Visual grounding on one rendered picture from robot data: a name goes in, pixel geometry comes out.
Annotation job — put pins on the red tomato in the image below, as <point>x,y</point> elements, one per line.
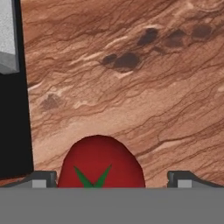
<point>99,160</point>

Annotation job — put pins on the black stove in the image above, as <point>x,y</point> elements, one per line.
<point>14,122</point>

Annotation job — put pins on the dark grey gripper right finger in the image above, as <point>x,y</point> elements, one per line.
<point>181,178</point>

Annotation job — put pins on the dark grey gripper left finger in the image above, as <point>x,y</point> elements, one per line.
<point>43,178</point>

